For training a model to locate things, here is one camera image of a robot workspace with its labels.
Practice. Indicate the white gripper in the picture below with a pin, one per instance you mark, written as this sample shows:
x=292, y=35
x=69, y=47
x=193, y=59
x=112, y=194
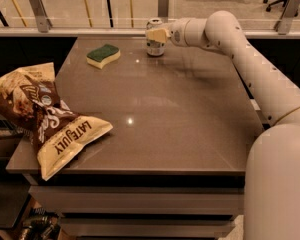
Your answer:
x=176, y=31

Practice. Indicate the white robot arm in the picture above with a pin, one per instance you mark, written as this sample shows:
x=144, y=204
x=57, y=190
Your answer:
x=272, y=181

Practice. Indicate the cans under table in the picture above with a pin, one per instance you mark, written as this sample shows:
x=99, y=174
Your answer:
x=40, y=225

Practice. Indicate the green and yellow sponge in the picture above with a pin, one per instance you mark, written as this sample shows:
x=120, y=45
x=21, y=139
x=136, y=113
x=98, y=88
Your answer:
x=103, y=55

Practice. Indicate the Late July chip bag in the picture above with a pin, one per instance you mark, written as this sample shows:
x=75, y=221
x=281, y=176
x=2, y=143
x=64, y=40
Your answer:
x=29, y=100

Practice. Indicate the metal railing post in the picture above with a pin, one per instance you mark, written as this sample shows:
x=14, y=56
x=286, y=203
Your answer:
x=163, y=8
x=284, y=23
x=42, y=20

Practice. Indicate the metal railing post left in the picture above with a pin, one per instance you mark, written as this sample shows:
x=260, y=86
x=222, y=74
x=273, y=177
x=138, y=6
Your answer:
x=42, y=20

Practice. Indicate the metal railing post right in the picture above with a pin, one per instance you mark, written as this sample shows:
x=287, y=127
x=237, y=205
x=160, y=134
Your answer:
x=284, y=23

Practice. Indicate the grey table drawer unit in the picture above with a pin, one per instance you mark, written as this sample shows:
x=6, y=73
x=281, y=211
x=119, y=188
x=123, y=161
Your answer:
x=141, y=207

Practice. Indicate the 7up soda can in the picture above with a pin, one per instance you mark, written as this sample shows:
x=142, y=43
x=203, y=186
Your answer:
x=154, y=48

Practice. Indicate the metal railing post middle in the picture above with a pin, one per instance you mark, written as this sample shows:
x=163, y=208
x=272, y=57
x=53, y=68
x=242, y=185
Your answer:
x=163, y=8

